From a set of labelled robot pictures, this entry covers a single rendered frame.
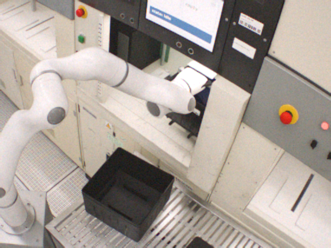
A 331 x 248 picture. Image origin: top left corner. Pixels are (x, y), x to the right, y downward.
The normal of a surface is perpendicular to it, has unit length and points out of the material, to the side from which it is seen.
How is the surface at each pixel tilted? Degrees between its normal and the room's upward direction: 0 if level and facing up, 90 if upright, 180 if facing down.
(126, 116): 0
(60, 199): 0
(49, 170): 0
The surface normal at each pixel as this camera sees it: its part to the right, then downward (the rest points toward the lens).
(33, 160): 0.11, -0.67
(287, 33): -0.63, 0.52
